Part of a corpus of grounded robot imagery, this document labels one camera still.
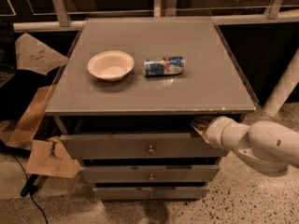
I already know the metal railing frame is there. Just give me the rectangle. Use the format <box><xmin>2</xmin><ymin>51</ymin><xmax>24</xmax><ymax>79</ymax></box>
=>
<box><xmin>0</xmin><ymin>0</ymin><xmax>299</xmax><ymax>33</ymax></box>

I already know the grey middle drawer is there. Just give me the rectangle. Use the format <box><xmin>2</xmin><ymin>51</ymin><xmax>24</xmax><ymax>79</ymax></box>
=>
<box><xmin>80</xmin><ymin>165</ymin><xmax>220</xmax><ymax>183</ymax></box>

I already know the white paper bowl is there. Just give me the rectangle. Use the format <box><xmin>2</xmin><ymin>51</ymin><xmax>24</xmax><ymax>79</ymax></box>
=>
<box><xmin>87</xmin><ymin>50</ymin><xmax>135</xmax><ymax>81</ymax></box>

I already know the black cable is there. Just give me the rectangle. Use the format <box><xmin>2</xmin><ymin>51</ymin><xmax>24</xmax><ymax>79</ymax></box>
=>
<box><xmin>0</xmin><ymin>140</ymin><xmax>50</xmax><ymax>224</ymax></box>

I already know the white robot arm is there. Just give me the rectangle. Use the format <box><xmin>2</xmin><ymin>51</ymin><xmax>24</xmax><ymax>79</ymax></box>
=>
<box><xmin>191</xmin><ymin>116</ymin><xmax>299</xmax><ymax>176</ymax></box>

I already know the grey bottom drawer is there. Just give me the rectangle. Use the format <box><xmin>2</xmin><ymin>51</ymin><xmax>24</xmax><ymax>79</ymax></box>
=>
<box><xmin>93</xmin><ymin>186</ymin><xmax>208</xmax><ymax>201</ymax></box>

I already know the grey drawer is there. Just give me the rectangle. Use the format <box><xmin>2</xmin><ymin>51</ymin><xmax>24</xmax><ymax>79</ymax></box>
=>
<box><xmin>80</xmin><ymin>165</ymin><xmax>220</xmax><ymax>183</ymax></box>
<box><xmin>93</xmin><ymin>186</ymin><xmax>208</xmax><ymax>201</ymax></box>
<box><xmin>61</xmin><ymin>133</ymin><xmax>227</xmax><ymax>160</ymax></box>

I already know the brown cardboard strip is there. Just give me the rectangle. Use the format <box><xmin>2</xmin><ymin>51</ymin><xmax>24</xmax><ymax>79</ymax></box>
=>
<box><xmin>7</xmin><ymin>84</ymin><xmax>56</xmax><ymax>150</ymax></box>

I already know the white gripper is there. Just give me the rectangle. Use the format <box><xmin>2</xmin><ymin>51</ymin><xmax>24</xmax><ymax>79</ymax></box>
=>
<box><xmin>191</xmin><ymin>116</ymin><xmax>249</xmax><ymax>151</ymax></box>

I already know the black laptop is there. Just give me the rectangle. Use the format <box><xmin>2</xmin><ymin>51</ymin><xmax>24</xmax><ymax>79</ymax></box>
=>
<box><xmin>0</xmin><ymin>21</ymin><xmax>17</xmax><ymax>88</ymax></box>

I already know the brown cardboard sheet upper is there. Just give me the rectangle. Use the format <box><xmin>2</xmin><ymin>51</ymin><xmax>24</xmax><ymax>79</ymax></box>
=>
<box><xmin>15</xmin><ymin>33</ymin><xmax>68</xmax><ymax>76</ymax></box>

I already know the brown cardboard piece lower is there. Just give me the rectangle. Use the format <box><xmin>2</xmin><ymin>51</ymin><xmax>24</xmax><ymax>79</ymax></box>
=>
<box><xmin>25</xmin><ymin>136</ymin><xmax>80</xmax><ymax>178</ymax></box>

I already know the blue crushed drink can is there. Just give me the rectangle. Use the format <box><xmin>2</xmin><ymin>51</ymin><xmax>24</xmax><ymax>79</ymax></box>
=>
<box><xmin>143</xmin><ymin>57</ymin><xmax>185</xmax><ymax>77</ymax></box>

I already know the grey top drawer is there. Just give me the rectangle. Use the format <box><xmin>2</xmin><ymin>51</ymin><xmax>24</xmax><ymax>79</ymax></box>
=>
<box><xmin>61</xmin><ymin>133</ymin><xmax>227</xmax><ymax>160</ymax></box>

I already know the grey drawer cabinet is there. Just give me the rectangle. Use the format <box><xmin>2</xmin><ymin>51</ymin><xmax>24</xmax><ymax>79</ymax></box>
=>
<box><xmin>46</xmin><ymin>17</ymin><xmax>255</xmax><ymax>188</ymax></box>

